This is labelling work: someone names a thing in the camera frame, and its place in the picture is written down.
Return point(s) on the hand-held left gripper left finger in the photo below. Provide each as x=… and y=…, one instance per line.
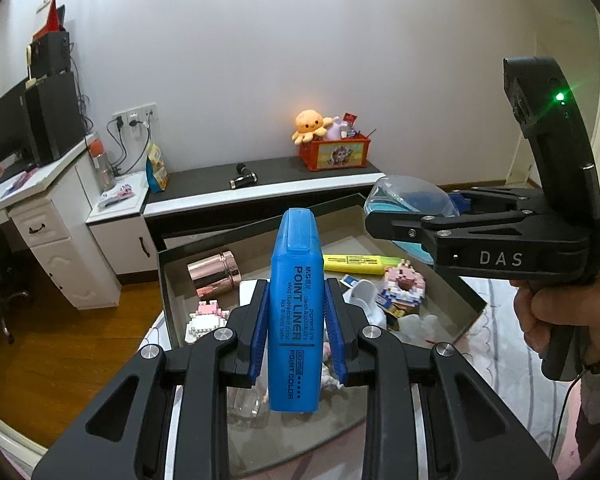
x=254, y=360

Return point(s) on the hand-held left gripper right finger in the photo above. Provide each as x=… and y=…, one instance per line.
x=339, y=355

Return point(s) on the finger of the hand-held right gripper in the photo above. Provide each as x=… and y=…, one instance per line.
x=405, y=225
x=505, y=200

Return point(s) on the clear blue plastic packet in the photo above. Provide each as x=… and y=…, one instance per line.
x=410, y=195

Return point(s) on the white and silver toy figure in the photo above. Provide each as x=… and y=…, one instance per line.
x=365, y=305

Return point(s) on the blue highlighter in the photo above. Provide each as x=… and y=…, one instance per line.
x=295, y=310

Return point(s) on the dark cardboard box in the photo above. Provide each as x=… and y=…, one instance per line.
x=255, y=256

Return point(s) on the person's right hand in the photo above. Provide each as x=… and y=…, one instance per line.
x=532, y=310

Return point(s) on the crumpled clear plastic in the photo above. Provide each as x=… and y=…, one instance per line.
x=245, y=402
x=432, y=327

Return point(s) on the pink donut block figure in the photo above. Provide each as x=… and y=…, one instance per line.
x=402, y=285

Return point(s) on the pink and white block figure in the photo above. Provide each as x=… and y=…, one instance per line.
x=205, y=320

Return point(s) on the yellow highlighter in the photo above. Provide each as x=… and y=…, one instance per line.
x=355, y=264

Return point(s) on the small blue yellow toy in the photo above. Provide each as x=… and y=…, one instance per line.
x=394, y=319

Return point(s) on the rose gold metal tin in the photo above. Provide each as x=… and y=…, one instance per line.
x=212, y=275

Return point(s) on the orange toy crate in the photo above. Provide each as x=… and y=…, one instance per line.
x=335, y=155

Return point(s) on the purple plush toy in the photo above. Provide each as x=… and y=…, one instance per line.
x=340, y=129

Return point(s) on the small red card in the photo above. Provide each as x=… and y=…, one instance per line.
x=350, y=117

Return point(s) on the black and white TV stand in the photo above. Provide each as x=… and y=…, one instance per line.
x=280, y=175

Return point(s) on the orange octopus plush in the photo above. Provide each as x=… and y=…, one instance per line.
x=311, y=122

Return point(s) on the white patterned tablecloth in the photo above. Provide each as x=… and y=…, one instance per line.
x=500, y=385

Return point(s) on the white low side cabinet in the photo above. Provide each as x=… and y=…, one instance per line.
x=120, y=240

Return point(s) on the pink pen packet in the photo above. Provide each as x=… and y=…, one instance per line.
x=117, y=196

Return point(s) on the yellow and blue snack bag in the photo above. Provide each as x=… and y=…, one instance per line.
x=156, y=170

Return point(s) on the white desk with drawers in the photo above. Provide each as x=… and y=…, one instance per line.
x=65, y=240

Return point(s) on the clear bottle with orange cap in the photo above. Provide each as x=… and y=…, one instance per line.
x=102, y=170

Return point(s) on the dark red clothing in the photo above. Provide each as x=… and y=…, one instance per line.
x=595, y=442

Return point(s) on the black office chair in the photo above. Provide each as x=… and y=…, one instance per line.
x=0, y=300

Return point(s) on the black computer tower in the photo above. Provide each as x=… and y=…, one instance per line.
x=55, y=120

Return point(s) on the black computer monitor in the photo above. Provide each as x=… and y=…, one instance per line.
x=2, y=130

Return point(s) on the black box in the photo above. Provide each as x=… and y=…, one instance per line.
x=50, y=55

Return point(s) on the red triangular object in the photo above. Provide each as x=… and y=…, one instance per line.
x=54, y=17

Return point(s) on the white wall socket strip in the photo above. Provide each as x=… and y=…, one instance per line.
x=135, y=114

